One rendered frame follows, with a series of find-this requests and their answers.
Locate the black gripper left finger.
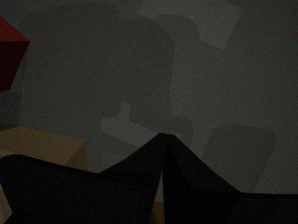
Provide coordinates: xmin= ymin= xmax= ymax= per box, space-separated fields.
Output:
xmin=0 ymin=133 xmax=168 ymax=224

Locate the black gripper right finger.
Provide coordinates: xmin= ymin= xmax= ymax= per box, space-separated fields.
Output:
xmin=162 ymin=135 xmax=298 ymax=224

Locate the red cube block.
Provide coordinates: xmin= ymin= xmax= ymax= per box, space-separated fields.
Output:
xmin=0 ymin=16 xmax=31 ymax=92

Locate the tan board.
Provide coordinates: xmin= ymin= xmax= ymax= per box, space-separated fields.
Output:
xmin=0 ymin=121 xmax=88 ymax=224

